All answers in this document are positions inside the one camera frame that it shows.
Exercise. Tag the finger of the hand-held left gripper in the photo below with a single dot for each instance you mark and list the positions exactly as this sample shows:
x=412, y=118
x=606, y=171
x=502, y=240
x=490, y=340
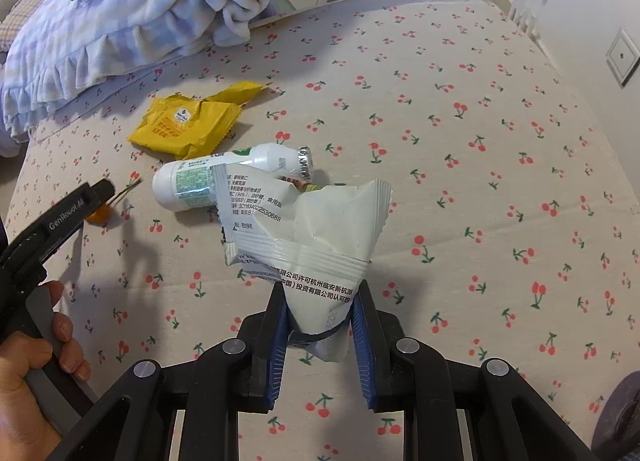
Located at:
x=100, y=193

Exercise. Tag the checked purple pillow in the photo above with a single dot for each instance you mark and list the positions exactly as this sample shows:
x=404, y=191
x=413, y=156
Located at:
x=30, y=16

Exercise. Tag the person's left hand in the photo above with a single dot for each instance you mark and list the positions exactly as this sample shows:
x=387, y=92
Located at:
x=25, y=406

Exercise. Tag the cherry print bed sheet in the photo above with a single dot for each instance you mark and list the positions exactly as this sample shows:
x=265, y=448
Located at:
x=475, y=191

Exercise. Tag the white wall socket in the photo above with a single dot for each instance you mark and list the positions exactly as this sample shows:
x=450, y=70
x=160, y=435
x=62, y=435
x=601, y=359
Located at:
x=622, y=57

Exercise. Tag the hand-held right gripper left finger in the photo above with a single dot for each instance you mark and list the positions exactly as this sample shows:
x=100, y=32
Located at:
x=277, y=341

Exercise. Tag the blue checked ruffled blanket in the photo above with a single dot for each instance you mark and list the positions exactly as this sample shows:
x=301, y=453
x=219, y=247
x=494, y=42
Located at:
x=125, y=26

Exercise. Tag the yellow snack packet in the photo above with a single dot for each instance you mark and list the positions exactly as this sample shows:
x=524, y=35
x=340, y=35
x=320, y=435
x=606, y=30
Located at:
x=240, y=91
x=185, y=126

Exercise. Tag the white snack wrapper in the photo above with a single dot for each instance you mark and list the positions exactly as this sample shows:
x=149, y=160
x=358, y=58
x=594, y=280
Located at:
x=335, y=231
x=250, y=201

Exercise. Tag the small orange peel piece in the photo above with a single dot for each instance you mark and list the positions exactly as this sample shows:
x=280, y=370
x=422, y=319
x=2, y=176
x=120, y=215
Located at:
x=102, y=217

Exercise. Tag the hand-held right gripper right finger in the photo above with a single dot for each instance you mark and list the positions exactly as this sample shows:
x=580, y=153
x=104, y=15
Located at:
x=362, y=341

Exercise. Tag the white plastic bottle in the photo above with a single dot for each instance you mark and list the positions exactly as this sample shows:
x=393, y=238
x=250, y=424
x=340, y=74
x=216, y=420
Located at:
x=180, y=181

